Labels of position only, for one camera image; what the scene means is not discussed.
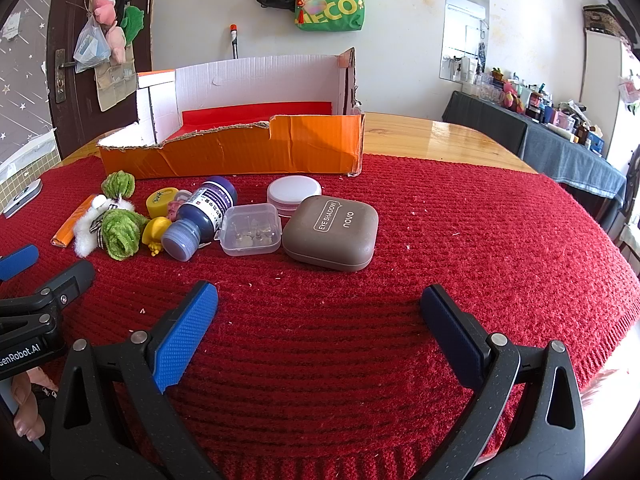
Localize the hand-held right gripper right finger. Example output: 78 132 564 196
412 284 586 480

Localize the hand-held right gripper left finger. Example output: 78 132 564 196
50 280 223 480

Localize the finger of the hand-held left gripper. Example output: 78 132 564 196
0 259 97 333
0 245 40 281

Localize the white plush toy green skirt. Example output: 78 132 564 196
72 195 138 258

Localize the orange packet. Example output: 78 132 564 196
51 194 98 249

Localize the green lettuce toy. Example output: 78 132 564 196
102 210 149 261

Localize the yellow duck toy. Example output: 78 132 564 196
141 216 173 257

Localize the green yarn pom-pom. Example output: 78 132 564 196
101 170 136 198

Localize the yellow round cap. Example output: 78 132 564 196
146 186 179 218

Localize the clear plastic box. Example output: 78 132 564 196
214 204 282 257

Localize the blue paint bottle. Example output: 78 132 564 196
161 176 238 262

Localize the brown eyeshadow case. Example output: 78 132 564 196
281 195 379 272

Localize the white round jar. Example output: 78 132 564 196
266 176 322 218

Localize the orange cardboard box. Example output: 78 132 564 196
97 47 366 180

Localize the person's left hand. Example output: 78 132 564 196
9 367 58 441

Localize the white flat device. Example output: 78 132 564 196
2 179 43 219

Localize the red knit blanket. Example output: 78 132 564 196
0 152 640 480

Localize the side table with dark cloth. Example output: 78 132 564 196
442 89 628 221

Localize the clear plastic bag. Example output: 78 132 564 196
73 20 112 75

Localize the row of cosmetic bottles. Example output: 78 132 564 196
460 55 608 156

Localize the dark brown door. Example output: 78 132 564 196
47 0 156 158

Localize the pink plush toy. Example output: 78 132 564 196
91 0 127 63

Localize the patterned fabric cover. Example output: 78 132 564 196
582 2 638 51

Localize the brass door handle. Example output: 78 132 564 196
54 49 86 103

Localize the wall mirror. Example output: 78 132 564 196
439 0 490 83

